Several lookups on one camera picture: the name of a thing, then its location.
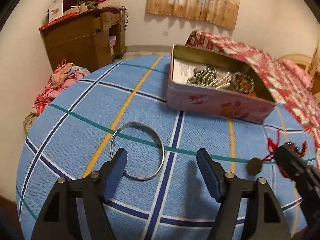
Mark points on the brown wooden desk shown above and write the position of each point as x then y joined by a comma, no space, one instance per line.
83,39

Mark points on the blue plaid tablecloth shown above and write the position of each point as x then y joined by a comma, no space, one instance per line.
70,138

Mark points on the pink metal tin box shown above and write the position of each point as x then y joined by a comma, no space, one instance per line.
227,87

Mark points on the beige side curtain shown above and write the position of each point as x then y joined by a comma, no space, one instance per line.
313,66

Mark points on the pink clothes pile on floor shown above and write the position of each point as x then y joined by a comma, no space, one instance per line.
65,75

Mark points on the red patterned bedspread bed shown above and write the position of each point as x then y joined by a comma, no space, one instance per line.
284,85

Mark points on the pink pillow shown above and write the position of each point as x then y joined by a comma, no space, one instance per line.
300,73

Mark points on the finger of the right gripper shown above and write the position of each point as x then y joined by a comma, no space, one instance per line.
307,185

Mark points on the red flat box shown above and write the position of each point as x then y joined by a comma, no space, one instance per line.
63,18

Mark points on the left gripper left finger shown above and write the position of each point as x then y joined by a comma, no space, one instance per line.
58,218

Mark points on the cream wooden headboard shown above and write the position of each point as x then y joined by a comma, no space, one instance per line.
303,61

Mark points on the red tassel charm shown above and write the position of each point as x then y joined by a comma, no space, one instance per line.
285,156

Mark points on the white product box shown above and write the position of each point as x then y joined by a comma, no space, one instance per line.
55,10

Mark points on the boxes in desk shelf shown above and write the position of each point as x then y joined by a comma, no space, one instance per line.
112,43

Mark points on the clothes pile on desk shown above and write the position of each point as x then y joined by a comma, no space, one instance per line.
92,4

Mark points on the silver bangle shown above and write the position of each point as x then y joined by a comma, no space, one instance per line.
146,150

